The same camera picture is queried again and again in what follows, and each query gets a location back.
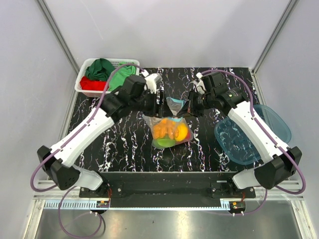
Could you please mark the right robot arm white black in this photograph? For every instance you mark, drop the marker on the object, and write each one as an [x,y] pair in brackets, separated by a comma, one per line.
[230,94]

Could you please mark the aluminium frame rail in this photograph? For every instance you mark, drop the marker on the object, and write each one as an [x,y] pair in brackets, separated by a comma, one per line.
[270,215]

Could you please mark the orange fake food piece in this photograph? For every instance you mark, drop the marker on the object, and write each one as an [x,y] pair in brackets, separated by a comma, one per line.
[165,127]

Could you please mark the clear zip top bag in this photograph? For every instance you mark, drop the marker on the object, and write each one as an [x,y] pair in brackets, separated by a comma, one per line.
[175,106]

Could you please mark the dark green cloth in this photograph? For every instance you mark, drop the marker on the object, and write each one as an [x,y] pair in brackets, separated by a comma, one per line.
[99,70]

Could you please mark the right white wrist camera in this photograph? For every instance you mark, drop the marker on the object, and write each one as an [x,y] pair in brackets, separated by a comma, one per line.
[199,85]

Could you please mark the red fake bell pepper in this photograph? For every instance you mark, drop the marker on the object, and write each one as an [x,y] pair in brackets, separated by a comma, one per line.
[189,135]

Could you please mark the green fake vegetable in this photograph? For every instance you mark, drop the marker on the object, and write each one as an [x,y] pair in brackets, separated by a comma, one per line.
[163,143]

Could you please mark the red cloth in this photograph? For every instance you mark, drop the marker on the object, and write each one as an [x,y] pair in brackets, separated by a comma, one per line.
[92,85]

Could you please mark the teal plastic container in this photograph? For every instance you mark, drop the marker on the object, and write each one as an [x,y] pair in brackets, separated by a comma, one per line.
[274,122]

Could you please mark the teal plastic container lid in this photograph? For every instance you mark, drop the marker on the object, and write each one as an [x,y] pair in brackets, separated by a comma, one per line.
[235,143]

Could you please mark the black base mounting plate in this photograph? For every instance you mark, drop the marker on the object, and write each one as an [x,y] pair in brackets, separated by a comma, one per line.
[166,190]

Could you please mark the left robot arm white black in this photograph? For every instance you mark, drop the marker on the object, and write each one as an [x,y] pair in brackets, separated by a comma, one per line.
[136,94]

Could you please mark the white plastic basket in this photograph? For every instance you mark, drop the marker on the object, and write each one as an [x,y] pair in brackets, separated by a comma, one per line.
[116,63]

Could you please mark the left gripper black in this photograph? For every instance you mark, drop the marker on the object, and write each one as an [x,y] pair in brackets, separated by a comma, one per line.
[158,110]

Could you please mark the yellow fake lemon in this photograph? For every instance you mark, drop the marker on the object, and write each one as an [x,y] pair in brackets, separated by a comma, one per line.
[181,132]

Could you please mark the light green cloth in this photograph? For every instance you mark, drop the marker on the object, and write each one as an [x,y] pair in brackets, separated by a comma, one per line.
[120,76]

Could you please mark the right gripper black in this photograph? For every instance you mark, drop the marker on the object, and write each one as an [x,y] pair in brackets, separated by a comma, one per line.
[189,106]

